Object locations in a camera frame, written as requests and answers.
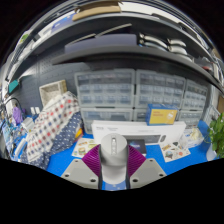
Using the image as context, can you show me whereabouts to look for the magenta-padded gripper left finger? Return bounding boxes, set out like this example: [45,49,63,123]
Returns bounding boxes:
[60,144,102,190]

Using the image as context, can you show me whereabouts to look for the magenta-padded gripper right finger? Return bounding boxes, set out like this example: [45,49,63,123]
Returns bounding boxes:
[126,144,167,190]

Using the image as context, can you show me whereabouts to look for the grey computer mouse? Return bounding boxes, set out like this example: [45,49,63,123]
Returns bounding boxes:
[99,133,129,184]

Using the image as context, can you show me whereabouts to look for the small sticker sheet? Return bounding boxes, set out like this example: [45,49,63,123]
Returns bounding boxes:
[159,141,192,163]

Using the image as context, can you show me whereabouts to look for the yellow object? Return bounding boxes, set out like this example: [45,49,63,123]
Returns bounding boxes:
[74,127,84,139]

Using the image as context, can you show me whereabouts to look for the long white keyboard box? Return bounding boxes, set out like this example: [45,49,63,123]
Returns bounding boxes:
[91,119,187,147]

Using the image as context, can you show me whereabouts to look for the red blue checkered cloth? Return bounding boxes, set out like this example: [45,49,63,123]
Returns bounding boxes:
[25,91,81,163]

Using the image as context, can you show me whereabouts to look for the blue and yellow box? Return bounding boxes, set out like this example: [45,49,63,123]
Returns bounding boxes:
[145,103,179,126]

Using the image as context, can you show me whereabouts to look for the grey large-drawer cabinet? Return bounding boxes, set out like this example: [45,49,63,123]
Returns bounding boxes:
[79,107,134,134]

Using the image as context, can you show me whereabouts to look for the clear plastic container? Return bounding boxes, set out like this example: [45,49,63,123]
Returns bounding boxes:
[182,128,204,148]

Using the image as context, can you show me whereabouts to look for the grey small-drawer cabinet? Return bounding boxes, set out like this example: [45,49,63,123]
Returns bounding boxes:
[74,68,136,108]
[134,68,187,109]
[178,79,209,129]

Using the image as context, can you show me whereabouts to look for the white woven basket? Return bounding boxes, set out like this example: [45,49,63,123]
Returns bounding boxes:
[38,79,68,108]

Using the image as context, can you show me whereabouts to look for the green potted plant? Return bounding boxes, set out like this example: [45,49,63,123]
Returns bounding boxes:
[204,112,224,161]

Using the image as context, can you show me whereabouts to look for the small purple object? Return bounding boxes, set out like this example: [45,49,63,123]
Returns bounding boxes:
[12,106,24,126]

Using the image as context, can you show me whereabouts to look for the dark wall shelf unit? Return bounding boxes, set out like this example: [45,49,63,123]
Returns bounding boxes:
[9,0,224,93]

